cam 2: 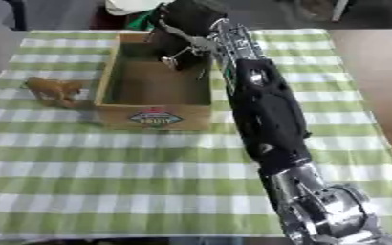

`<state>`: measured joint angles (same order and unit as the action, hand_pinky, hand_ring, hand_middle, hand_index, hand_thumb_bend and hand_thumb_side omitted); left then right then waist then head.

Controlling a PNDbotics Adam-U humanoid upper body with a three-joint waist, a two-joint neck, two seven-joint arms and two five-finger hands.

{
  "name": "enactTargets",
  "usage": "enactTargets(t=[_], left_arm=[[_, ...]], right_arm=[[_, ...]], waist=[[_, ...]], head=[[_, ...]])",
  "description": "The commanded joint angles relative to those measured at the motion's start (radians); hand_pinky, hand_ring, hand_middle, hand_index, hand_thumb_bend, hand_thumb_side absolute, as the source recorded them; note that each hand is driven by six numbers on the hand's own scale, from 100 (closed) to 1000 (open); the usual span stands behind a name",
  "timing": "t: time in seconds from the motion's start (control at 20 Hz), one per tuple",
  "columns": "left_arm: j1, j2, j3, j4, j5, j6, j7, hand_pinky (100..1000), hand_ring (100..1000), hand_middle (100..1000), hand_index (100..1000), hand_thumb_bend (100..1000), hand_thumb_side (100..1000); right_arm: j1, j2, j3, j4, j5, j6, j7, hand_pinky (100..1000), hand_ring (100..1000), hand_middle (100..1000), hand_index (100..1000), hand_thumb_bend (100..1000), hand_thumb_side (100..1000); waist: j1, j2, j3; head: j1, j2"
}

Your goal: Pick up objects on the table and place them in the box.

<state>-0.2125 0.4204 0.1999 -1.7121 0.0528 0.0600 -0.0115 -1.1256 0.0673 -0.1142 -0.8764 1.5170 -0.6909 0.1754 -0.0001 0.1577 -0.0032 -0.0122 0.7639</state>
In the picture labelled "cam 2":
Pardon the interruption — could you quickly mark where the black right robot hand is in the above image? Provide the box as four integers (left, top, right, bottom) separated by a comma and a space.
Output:
147, 0, 229, 72

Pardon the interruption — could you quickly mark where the tan cardboard box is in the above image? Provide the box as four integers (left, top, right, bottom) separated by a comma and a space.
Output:
92, 31, 215, 132

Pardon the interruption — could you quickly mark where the person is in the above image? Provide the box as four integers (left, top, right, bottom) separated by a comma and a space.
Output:
89, 0, 176, 32

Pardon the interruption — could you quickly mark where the brown toy animal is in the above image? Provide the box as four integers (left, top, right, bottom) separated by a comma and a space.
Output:
23, 76, 86, 109

